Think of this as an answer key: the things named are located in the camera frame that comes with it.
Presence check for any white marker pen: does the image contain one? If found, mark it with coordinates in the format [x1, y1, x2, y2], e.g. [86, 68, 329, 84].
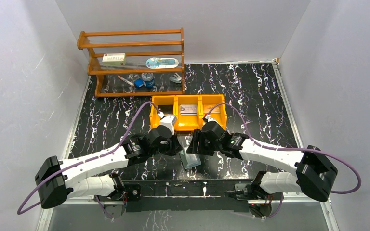
[117, 75, 134, 87]

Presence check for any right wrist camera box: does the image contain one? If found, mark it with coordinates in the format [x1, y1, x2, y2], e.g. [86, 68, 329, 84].
[202, 114, 217, 124]

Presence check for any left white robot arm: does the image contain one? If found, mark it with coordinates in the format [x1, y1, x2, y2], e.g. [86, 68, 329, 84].
[35, 126, 183, 209]

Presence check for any blue white jar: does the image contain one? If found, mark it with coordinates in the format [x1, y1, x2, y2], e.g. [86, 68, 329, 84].
[141, 73, 155, 88]

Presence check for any black VIP card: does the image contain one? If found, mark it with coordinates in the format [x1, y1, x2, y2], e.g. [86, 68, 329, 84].
[158, 105, 173, 114]

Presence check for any blue blister pack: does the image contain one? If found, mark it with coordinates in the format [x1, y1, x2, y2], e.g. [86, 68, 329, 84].
[145, 57, 179, 69]

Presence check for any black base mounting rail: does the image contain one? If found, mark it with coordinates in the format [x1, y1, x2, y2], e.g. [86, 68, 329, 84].
[94, 179, 285, 214]

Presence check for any orange wooden shelf rack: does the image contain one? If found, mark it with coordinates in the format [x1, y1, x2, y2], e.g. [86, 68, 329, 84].
[77, 28, 185, 98]

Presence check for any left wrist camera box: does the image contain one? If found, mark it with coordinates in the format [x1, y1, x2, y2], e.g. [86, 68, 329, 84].
[160, 114, 177, 134]

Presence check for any white red box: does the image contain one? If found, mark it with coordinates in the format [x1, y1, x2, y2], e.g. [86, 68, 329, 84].
[102, 53, 126, 66]

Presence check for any yellow three-compartment bin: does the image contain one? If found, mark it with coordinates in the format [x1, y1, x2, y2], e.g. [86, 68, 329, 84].
[152, 94, 227, 132]

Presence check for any green card holder wallet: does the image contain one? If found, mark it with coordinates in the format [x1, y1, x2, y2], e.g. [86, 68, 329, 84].
[179, 149, 201, 169]

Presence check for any bronze card in bin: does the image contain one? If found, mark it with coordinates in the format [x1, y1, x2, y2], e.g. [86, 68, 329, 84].
[203, 104, 221, 114]

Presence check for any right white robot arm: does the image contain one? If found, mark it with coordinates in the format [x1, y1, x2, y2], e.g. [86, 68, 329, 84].
[186, 121, 338, 202]

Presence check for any small blue block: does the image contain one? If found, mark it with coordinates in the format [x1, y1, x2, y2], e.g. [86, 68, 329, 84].
[133, 78, 144, 88]

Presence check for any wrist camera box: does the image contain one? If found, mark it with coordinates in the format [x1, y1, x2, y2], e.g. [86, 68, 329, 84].
[202, 114, 217, 124]
[160, 114, 177, 134]

